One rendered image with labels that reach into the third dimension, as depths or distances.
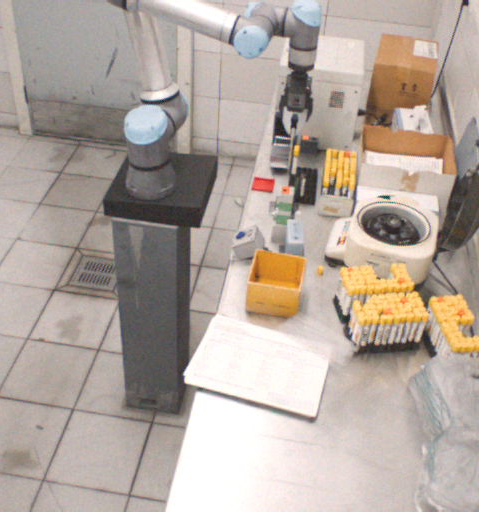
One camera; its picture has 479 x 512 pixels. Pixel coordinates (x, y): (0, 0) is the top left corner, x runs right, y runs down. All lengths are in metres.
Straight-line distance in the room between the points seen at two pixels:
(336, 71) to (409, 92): 0.51
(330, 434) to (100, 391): 1.36
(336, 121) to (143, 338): 0.97
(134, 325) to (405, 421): 1.06
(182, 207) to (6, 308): 1.33
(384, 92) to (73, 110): 1.98
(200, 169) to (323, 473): 1.04
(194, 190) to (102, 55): 1.94
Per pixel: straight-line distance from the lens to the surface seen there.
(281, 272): 1.79
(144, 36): 1.95
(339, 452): 1.49
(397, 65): 2.67
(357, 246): 1.82
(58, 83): 4.02
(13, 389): 2.77
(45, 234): 3.44
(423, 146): 2.33
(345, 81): 2.28
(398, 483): 1.48
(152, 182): 1.96
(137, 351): 2.40
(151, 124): 1.90
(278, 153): 2.28
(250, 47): 1.68
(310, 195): 2.12
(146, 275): 2.14
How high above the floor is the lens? 2.09
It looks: 39 degrees down
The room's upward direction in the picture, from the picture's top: 4 degrees clockwise
